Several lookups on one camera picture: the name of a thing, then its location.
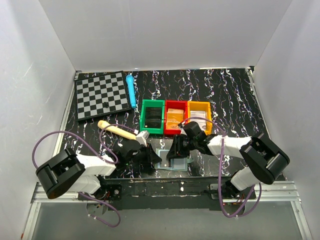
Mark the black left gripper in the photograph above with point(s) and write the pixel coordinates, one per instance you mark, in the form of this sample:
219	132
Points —
151	157

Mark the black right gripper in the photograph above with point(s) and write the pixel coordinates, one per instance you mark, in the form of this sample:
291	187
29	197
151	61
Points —
176	150

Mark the green card holder wallet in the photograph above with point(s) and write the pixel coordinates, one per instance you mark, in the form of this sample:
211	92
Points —
172	162

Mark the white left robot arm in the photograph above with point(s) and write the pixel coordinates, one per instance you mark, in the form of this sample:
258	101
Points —
69	171

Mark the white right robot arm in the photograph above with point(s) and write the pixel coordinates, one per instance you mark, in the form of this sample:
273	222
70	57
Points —
265	161

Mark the grey printed card stack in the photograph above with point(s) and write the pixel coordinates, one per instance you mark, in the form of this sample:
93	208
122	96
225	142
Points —
200	117

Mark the black cards stack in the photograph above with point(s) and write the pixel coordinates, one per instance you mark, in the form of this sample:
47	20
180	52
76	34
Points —
153	117

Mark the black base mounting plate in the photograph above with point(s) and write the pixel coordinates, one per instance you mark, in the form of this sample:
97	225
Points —
163	193

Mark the orange plastic bin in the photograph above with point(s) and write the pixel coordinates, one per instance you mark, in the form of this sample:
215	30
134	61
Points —
201	109

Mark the green plastic bin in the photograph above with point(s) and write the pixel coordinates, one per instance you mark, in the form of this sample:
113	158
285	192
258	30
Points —
152	103

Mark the red plastic bin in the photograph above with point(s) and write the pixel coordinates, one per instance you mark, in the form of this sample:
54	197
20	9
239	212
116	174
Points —
174	104

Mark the wooden stick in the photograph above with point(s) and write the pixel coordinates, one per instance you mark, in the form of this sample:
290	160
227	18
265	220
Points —
116	130

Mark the black chess piece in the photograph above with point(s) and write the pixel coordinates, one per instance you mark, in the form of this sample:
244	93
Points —
106	104

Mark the blue toy microphone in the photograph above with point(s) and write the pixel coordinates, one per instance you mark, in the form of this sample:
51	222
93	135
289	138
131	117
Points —
131	90

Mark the grey black chessboard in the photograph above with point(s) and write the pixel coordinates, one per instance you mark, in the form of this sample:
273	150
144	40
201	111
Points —
92	92

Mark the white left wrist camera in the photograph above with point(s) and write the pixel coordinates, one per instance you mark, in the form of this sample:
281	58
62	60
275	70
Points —
142	137

